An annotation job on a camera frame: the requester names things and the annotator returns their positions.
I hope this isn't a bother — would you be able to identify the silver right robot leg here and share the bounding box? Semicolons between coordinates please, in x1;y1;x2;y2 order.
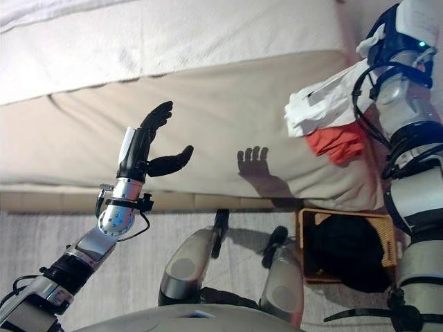
259;225;306;329

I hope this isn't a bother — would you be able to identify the silver robot leg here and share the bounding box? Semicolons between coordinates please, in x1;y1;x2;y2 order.
259;225;306;329
157;208;232;308

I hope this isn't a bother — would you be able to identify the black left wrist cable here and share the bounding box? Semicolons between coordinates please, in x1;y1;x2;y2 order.
118;209;151;243

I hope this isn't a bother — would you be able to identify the beige bed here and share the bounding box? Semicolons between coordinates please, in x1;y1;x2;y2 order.
0;0;394;212

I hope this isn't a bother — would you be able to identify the orange garment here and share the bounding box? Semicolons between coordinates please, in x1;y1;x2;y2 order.
304;122;368;166

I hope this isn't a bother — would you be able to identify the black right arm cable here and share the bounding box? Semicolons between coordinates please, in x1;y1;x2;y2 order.
350;63;397;181

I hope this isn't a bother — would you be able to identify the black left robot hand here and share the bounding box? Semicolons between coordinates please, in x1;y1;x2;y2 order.
116;100;195;183

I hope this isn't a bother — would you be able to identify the white duvet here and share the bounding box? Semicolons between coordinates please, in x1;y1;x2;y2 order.
0;0;136;35

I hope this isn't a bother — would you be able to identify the woven wicker basket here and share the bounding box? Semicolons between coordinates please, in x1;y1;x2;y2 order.
296;206;399;285

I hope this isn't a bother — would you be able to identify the grey robot torso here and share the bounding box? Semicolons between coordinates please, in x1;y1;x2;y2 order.
69;303;306;332

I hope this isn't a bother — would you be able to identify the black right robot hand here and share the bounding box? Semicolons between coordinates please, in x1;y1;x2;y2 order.
366;0;443;66

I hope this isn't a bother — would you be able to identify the white garment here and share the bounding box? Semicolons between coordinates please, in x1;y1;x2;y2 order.
283;24;389;140

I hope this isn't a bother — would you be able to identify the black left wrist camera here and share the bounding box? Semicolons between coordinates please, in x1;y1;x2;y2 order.
136;192;155;212

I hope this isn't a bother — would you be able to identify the silver left robot leg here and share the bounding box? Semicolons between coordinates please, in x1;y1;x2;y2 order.
157;208;232;308

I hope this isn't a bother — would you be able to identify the white textured bed blanket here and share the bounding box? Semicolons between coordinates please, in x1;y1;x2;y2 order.
0;0;339;105

